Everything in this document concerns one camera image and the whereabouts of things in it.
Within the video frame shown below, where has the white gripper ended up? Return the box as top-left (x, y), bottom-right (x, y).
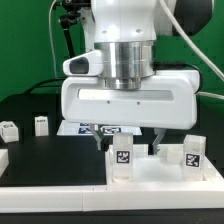
top-left (61, 70), bottom-right (200, 155)

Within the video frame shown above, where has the white square table top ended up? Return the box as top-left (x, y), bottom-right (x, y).
top-left (105, 144), bottom-right (224, 183)

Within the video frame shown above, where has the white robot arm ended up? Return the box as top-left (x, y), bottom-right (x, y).
top-left (61, 0), bottom-right (214, 151)

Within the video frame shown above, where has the white marker sheet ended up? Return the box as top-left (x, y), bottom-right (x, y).
top-left (56, 119), bottom-right (142, 137)

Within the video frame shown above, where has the white U-shaped obstacle fence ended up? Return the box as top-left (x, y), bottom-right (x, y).
top-left (0, 148), bottom-right (224, 213)

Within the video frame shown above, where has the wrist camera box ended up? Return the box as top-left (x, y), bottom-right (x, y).
top-left (63, 50), bottom-right (104, 77)

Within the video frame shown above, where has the black cable at base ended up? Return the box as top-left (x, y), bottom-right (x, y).
top-left (25, 77), bottom-right (68, 95)

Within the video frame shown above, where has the white cable left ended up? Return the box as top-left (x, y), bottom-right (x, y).
top-left (48, 0), bottom-right (60, 81)

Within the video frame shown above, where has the grey cable right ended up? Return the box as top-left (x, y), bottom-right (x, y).
top-left (159, 0), bottom-right (224, 101)

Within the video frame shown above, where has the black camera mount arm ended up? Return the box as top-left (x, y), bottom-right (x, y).
top-left (59, 0), bottom-right (81, 58)

